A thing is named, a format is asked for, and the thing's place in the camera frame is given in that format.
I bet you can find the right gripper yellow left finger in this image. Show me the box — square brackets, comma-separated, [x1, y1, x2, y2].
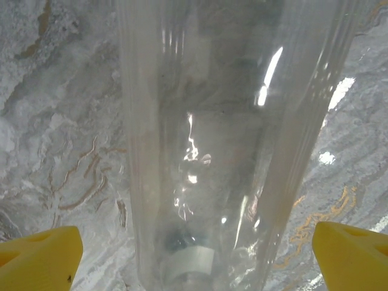
[0, 225, 84, 291]

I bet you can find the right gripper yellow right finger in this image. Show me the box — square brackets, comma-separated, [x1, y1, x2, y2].
[313, 221, 388, 291]

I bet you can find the bluish clear plastic bottle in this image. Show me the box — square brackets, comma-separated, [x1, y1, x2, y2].
[116, 0, 369, 291]

